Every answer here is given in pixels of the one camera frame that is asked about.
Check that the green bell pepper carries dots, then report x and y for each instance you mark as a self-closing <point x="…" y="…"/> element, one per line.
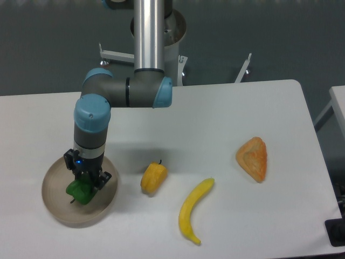
<point x="82" y="189"/>

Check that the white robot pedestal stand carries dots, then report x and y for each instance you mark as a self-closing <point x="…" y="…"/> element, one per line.
<point x="175" y="29"/>

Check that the yellow bell pepper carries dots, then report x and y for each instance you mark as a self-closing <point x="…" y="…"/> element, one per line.
<point x="153" y="177"/>

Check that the beige round plate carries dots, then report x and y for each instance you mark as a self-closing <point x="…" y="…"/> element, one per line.
<point x="76" y="215"/>

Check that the orange pastry bread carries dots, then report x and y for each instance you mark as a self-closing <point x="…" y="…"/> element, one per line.
<point x="252" y="158"/>

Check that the yellow banana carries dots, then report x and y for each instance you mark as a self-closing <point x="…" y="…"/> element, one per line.
<point x="190" y="202"/>

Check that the white side table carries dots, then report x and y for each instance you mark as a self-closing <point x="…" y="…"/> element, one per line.
<point x="334" y="107"/>

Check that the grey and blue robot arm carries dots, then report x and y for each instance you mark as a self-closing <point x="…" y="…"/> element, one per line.
<point x="149" y="87"/>

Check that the black device at edge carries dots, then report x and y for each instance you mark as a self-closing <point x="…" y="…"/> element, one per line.
<point x="335" y="231"/>

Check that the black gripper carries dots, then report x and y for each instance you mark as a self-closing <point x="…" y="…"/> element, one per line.
<point x="93" y="167"/>

